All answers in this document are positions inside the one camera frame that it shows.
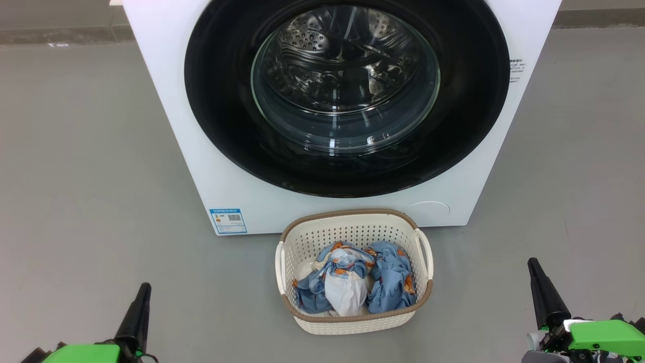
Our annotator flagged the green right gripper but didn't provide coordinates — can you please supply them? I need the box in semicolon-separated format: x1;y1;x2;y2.
522;258;645;363

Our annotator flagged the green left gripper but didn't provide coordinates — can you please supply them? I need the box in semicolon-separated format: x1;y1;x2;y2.
20;282;158;363

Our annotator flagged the blue garment with orange print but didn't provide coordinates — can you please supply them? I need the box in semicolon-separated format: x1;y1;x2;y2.
364;241;418;314

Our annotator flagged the blue and white garment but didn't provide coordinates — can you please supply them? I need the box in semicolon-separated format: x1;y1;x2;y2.
294;241;376;317

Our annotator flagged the black round glass washer door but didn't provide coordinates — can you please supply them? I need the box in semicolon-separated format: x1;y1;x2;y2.
184;0;511;198

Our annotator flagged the white front-load washing machine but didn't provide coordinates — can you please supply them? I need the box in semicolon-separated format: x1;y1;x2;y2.
122;0;562;236

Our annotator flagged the blue energy label sticker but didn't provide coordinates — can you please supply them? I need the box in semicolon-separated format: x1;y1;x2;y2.
209;208;248;235

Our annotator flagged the round white filter cover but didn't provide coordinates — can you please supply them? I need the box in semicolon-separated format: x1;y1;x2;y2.
405;201;450;227

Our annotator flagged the cream perforated laundry basket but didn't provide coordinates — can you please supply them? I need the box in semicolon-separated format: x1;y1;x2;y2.
275;208;434;336

